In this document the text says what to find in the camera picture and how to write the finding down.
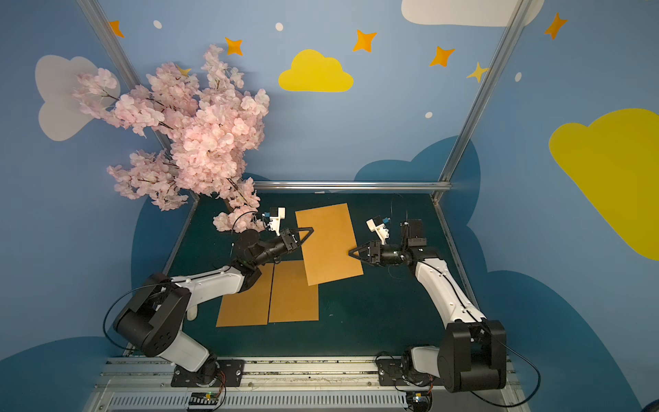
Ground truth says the kraft paper file bag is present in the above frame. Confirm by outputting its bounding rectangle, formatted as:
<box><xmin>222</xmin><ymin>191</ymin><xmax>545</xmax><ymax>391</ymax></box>
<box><xmin>269</xmin><ymin>261</ymin><xmax>319</xmax><ymax>324</ymax></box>
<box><xmin>295</xmin><ymin>204</ymin><xmax>364</xmax><ymax>286</ymax></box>
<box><xmin>216</xmin><ymin>264</ymin><xmax>274</xmax><ymax>328</ymax></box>

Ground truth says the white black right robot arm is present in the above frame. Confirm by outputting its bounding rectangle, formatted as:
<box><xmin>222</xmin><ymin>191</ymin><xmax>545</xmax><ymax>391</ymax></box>
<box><xmin>348</xmin><ymin>216</ymin><xmax>506</xmax><ymax>392</ymax></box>

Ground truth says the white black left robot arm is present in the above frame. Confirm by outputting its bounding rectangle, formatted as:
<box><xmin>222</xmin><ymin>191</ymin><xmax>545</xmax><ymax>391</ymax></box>
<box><xmin>113</xmin><ymin>228</ymin><xmax>314</xmax><ymax>373</ymax></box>

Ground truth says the back horizontal aluminium bar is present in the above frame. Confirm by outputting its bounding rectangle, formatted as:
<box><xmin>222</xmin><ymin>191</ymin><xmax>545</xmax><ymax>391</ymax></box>
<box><xmin>254</xmin><ymin>181</ymin><xmax>451</xmax><ymax>192</ymax></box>

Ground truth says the white work glove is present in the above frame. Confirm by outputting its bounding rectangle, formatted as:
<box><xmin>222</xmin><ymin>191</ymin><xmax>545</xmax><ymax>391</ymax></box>
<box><xmin>186</xmin><ymin>305</ymin><xmax>198</xmax><ymax>322</ymax></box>

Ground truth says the pink artificial blossom tree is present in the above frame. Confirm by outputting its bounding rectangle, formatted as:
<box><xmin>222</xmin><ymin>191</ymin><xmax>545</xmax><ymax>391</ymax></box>
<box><xmin>72</xmin><ymin>45</ymin><xmax>270</xmax><ymax>233</ymax></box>

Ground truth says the right round circuit board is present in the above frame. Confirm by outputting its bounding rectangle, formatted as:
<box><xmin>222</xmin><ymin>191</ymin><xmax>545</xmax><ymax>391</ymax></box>
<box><xmin>405</xmin><ymin>392</ymin><xmax>432</xmax><ymax>412</ymax></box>

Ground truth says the left green circuit board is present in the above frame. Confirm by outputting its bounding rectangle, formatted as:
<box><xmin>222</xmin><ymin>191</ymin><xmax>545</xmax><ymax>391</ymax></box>
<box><xmin>186</xmin><ymin>392</ymin><xmax>220</xmax><ymax>411</ymax></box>

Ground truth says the right diagonal aluminium bar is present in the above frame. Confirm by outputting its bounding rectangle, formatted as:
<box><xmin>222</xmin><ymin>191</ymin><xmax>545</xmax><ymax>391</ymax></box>
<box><xmin>432</xmin><ymin>0</ymin><xmax>535</xmax><ymax>206</ymax></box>

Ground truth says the diagonal aluminium bar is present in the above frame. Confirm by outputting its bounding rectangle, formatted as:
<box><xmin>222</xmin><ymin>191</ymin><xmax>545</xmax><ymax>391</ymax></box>
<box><xmin>432</xmin><ymin>0</ymin><xmax>535</xmax><ymax>206</ymax></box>
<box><xmin>76</xmin><ymin>0</ymin><xmax>173</xmax><ymax>151</ymax></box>

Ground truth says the left diagonal aluminium bar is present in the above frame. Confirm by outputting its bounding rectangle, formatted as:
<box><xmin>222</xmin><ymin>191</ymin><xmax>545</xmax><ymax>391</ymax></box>
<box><xmin>76</xmin><ymin>0</ymin><xmax>173</xmax><ymax>151</ymax></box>

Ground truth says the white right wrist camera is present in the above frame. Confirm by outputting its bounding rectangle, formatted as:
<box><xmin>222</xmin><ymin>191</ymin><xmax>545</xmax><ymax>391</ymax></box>
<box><xmin>367</xmin><ymin>216</ymin><xmax>390</xmax><ymax>245</ymax></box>

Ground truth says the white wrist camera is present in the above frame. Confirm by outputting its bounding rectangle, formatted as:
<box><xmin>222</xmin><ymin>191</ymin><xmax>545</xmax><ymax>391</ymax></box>
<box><xmin>261</xmin><ymin>207</ymin><xmax>286</xmax><ymax>236</ymax></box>
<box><xmin>367</xmin><ymin>216</ymin><xmax>390</xmax><ymax>245</ymax></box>

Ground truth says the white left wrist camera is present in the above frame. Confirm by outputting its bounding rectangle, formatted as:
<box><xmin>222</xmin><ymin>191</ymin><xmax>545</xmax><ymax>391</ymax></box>
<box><xmin>261</xmin><ymin>207</ymin><xmax>286</xmax><ymax>236</ymax></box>

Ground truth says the right side table rail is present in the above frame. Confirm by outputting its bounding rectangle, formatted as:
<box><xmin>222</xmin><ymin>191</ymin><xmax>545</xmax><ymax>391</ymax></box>
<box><xmin>432</xmin><ymin>199</ymin><xmax>479</xmax><ymax>308</ymax></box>

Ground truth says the table rail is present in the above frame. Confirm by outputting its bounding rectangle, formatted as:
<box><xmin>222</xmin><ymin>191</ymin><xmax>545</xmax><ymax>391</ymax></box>
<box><xmin>122</xmin><ymin>199</ymin><xmax>200</xmax><ymax>356</ymax></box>
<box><xmin>432</xmin><ymin>199</ymin><xmax>479</xmax><ymax>308</ymax></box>

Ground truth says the left side table rail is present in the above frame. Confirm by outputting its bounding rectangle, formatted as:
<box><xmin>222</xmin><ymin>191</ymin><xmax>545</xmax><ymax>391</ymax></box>
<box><xmin>122</xmin><ymin>199</ymin><xmax>200</xmax><ymax>356</ymax></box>

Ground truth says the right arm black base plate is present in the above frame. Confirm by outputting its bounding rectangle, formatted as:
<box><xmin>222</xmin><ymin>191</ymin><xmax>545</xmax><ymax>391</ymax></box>
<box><xmin>374</xmin><ymin>354</ymin><xmax>442</xmax><ymax>388</ymax></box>

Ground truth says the aluminium front mounting rail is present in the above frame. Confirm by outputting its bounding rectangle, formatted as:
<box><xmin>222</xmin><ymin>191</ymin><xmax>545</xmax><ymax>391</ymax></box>
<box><xmin>84</xmin><ymin>355</ymin><xmax>530</xmax><ymax>411</ymax></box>

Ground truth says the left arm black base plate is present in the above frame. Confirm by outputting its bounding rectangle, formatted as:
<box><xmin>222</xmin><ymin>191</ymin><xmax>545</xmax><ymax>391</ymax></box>
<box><xmin>171</xmin><ymin>358</ymin><xmax>245</xmax><ymax>388</ymax></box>

